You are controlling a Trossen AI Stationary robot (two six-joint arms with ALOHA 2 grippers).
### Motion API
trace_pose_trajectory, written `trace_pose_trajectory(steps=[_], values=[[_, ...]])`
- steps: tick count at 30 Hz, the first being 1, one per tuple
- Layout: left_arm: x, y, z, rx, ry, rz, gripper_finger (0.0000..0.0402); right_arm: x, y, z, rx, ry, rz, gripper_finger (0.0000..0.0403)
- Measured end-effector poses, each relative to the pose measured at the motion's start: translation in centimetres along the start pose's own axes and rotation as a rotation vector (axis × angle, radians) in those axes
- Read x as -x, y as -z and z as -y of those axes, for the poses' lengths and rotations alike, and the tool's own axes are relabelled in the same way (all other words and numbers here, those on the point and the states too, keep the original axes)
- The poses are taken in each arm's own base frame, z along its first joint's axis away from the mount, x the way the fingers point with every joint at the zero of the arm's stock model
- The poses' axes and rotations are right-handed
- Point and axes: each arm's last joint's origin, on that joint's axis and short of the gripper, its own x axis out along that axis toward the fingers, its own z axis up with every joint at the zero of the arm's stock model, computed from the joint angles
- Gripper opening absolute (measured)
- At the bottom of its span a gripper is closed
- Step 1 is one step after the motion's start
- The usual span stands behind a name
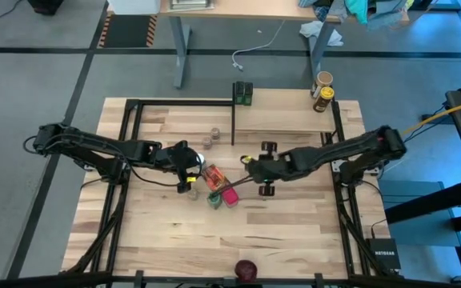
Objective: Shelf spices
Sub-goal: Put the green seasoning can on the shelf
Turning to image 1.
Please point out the orange taco seasoning packet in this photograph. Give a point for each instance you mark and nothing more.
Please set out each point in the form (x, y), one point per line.
(214, 178)

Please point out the pile of clothes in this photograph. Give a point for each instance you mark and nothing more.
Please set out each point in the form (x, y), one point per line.
(356, 10)

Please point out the white box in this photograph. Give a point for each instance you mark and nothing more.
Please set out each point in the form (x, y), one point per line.
(134, 6)

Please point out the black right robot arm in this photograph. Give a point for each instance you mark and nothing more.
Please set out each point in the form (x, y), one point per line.
(334, 154)

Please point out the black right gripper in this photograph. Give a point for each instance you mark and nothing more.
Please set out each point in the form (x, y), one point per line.
(270, 168)

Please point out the black hazard-striped floor mat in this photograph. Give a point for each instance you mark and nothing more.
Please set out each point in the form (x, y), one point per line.
(128, 32)

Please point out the red-lid smoked paprika tin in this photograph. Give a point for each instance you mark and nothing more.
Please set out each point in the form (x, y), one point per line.
(231, 198)

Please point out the black floor object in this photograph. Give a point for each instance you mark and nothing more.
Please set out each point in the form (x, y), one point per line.
(46, 6)

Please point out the yellow-lid brown spice jar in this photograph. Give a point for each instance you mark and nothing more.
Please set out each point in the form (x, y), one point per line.
(326, 94)

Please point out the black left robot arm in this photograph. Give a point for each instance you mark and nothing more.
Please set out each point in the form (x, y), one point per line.
(94, 144)

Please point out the black Netgear network switch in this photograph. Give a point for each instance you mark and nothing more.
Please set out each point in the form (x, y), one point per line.
(383, 254)

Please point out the white cloth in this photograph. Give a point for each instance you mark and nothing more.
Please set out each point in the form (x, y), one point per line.
(318, 32)

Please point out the green-lid herb jar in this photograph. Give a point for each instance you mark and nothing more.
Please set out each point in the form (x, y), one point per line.
(214, 202)

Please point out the wooden shelf with black frame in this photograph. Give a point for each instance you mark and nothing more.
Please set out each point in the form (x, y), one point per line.
(286, 114)

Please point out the wooden desk with grey legs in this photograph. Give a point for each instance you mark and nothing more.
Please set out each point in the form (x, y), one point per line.
(234, 10)

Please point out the black rectangular spice tin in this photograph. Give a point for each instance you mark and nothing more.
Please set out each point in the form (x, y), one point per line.
(239, 94)

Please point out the black aluminium table frame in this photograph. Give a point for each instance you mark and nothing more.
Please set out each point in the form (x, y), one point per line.
(186, 102)

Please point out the dark red round object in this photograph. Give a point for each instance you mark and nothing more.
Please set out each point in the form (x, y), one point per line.
(245, 271)

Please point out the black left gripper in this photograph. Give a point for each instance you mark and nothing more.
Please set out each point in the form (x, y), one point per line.
(176, 158)

